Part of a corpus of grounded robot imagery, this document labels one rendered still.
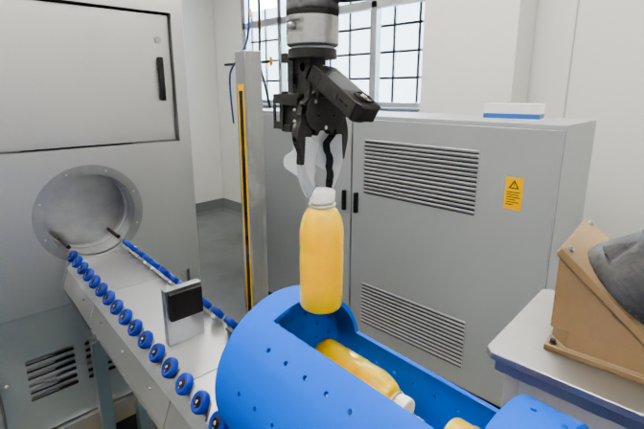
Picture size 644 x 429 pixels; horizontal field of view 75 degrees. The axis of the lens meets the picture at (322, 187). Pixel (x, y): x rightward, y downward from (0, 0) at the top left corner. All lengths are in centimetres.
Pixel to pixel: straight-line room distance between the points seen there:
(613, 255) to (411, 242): 155
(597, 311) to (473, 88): 242
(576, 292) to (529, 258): 125
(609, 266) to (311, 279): 47
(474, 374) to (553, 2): 232
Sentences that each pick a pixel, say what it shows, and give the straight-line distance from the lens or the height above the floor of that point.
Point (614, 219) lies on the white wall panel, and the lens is 324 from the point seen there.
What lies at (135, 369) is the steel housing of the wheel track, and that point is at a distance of 128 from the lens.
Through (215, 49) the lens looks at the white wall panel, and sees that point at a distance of 577.
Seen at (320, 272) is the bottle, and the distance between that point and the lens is 64.
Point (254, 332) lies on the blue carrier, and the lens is 72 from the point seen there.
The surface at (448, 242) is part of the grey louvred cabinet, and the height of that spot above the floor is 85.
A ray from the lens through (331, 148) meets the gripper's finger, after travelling 63.
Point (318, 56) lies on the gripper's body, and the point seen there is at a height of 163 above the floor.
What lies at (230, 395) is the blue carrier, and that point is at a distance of 74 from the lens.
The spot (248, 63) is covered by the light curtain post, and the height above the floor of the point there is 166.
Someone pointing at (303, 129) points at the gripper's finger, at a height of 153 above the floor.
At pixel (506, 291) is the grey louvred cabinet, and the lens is 214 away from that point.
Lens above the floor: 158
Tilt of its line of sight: 13 degrees down
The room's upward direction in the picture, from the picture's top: straight up
